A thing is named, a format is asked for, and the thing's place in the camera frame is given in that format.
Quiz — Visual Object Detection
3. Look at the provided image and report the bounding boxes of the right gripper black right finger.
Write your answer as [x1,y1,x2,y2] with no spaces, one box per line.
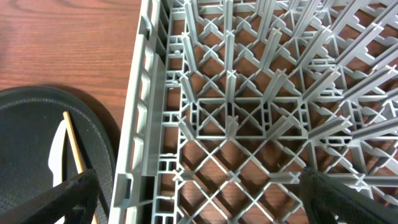
[299,167,397,223]

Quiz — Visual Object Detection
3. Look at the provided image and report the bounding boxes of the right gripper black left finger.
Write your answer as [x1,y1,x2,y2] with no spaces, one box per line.
[1,169,99,224]

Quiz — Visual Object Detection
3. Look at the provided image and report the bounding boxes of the wooden chopstick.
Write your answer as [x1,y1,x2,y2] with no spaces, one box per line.
[60,111,99,223]

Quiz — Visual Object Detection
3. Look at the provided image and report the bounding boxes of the grey dishwasher rack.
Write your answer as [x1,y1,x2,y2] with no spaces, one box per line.
[108,0,397,223]

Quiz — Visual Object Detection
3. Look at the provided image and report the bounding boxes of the white plastic knife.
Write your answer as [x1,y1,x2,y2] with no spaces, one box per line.
[47,119,68,224]

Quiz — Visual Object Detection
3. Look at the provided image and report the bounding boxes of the round black tray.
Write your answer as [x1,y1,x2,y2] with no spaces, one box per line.
[1,86,115,223]

